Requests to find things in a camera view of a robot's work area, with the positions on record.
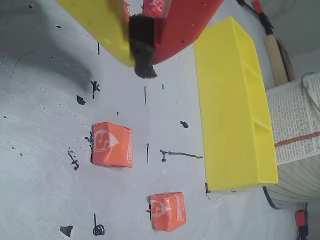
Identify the wooden bat-shaped stick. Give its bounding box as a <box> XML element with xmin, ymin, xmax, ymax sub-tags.
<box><xmin>262</xmin><ymin>34</ymin><xmax>296</xmax><ymax>87</ymax></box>

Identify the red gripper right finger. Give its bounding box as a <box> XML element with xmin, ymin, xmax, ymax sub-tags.
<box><xmin>128</xmin><ymin>0</ymin><xmax>225</xmax><ymax>80</ymax></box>

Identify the orange rubber band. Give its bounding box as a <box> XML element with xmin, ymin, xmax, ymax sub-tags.
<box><xmin>274</xmin><ymin>131</ymin><xmax>320</xmax><ymax>148</ymax></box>

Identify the black cord with red clip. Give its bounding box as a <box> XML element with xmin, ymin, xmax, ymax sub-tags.
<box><xmin>236</xmin><ymin>0</ymin><xmax>276</xmax><ymax>36</ymax></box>
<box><xmin>261</xmin><ymin>186</ymin><xmax>311</xmax><ymax>240</ymax></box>

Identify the yellow three-compartment box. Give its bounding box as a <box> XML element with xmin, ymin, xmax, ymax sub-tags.
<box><xmin>192</xmin><ymin>16</ymin><xmax>280</xmax><ymax>192</ymax></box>

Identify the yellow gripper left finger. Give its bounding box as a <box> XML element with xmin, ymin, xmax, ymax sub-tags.
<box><xmin>54</xmin><ymin>0</ymin><xmax>137</xmax><ymax>68</ymax></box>

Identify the white table cover sheet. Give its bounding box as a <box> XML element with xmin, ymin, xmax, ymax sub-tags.
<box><xmin>0</xmin><ymin>0</ymin><xmax>296</xmax><ymax>240</ymax></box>

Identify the grey metal wire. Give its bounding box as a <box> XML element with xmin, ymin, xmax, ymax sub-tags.
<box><xmin>300</xmin><ymin>71</ymin><xmax>320</xmax><ymax>112</ymax></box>

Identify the orange Starburst candy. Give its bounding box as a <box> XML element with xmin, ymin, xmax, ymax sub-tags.
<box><xmin>148</xmin><ymin>191</ymin><xmax>188</xmax><ymax>233</ymax></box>
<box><xmin>90</xmin><ymin>121</ymin><xmax>133</xmax><ymax>169</ymax></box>

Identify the printed text paper block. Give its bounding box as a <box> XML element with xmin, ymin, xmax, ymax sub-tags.
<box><xmin>264</xmin><ymin>73</ymin><xmax>320</xmax><ymax>211</ymax></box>

